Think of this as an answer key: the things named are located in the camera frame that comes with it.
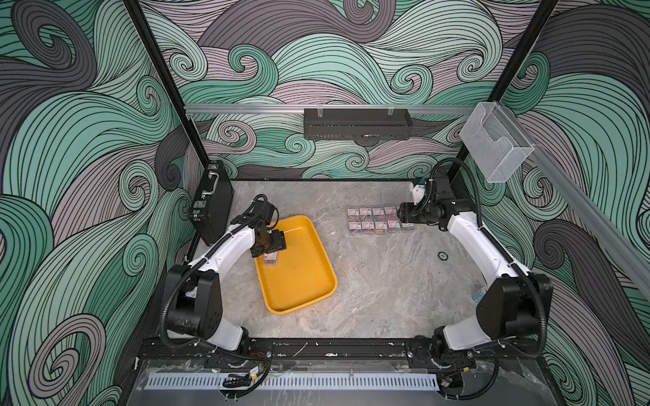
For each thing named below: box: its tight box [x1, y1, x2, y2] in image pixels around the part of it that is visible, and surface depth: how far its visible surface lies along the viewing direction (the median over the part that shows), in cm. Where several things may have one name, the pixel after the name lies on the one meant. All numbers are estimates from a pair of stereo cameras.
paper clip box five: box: [348, 221, 363, 236], surface depth 103 cm
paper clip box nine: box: [386, 219, 402, 234], surface depth 103 cm
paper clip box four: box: [361, 220, 375, 235], surface depth 103 cm
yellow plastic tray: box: [254, 214, 338, 316], surface depth 92 cm
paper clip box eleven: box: [347, 208, 361, 222], surface depth 108 cm
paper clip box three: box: [358, 208, 373, 221], surface depth 108 cm
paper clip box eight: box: [374, 220, 388, 235], surface depth 103 cm
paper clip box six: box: [263, 251, 278, 267], surface depth 94 cm
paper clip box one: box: [371, 207, 386, 222], surface depth 108 cm
